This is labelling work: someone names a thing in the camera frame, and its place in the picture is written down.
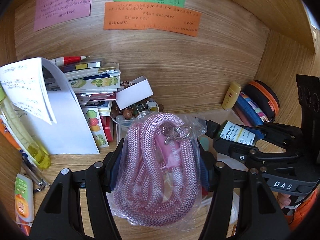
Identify dark green spray bottle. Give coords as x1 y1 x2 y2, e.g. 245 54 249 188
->
197 118 258 147

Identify pink rope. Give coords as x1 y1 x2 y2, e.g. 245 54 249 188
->
107 112 208 230

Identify teal white tube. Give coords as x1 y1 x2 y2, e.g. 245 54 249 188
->
199 137 210 151

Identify person right hand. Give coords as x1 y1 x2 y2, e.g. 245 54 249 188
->
277 193 291 209

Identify pens and markers group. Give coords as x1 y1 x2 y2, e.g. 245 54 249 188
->
16 222 31 236

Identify white orange lotion tube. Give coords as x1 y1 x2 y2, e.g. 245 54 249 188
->
14 174 34 223

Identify clear plastic storage bin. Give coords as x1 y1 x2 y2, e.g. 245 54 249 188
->
115 108 253 225

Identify blue patchwork pencil pouch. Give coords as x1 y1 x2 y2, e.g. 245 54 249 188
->
235 92 269 126

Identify black orange zip case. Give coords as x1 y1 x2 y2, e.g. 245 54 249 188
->
243 80 280 122

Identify pink wallet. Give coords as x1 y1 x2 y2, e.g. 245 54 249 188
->
233 105 252 127

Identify yellow small lotion bottle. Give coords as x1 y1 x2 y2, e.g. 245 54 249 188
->
221 81 242 110

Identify yellow green spray bottle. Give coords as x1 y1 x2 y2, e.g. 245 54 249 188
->
1 87 51 170

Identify white folded paper sheets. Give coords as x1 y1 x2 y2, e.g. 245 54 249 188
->
1 57 99 155

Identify orange sunscreen tube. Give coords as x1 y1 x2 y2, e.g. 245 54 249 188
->
0 119 23 153

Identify fruit sticker sheet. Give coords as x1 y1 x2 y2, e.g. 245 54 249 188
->
82 107 109 148

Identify bowl of trinkets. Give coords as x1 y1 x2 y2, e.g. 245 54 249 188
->
110 97 164 124

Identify white small box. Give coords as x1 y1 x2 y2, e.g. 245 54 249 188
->
116 76 153 110

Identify stack of books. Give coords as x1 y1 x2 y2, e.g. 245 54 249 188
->
59 59 121 116

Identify red white marker pen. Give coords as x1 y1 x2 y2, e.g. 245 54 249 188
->
50 56 88 67

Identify orange sticky note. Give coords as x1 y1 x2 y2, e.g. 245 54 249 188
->
104 2 202 37

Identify pink sticky note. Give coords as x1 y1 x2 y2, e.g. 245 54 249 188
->
34 0 92 31

